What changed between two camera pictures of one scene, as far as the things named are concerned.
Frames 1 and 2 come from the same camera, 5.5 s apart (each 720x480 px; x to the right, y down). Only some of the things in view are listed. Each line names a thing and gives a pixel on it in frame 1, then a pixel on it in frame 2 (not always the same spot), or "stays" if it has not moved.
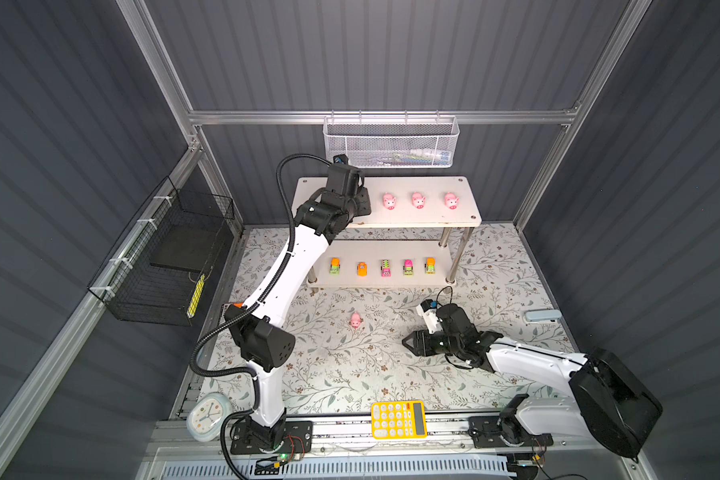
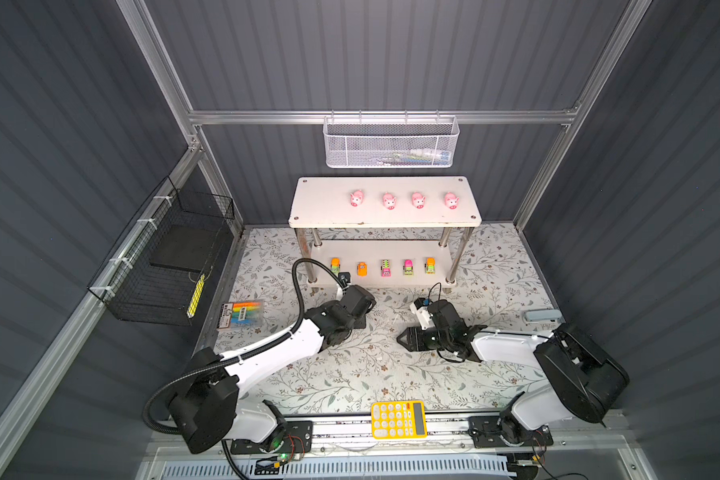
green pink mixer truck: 408,267 stays
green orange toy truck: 430,266 stays
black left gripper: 362,208 to 362,324
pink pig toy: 451,200 stays
